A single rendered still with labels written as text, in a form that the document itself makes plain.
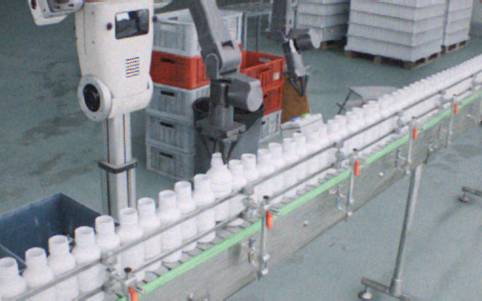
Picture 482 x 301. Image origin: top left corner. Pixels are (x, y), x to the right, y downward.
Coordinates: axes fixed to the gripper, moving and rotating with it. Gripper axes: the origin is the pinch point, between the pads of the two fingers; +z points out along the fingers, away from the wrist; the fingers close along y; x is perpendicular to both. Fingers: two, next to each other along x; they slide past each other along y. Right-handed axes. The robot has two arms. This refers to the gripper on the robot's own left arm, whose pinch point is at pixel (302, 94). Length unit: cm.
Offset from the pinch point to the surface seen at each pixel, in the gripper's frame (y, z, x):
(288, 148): -37.5, 10.2, -18.0
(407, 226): 68, 74, 6
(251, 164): -54, 10, -18
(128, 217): -96, 9, -19
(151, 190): 83, 54, 196
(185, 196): -79, 10, -18
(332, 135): -14.0, 12.6, -17.9
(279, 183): -42.6, 18.7, -16.3
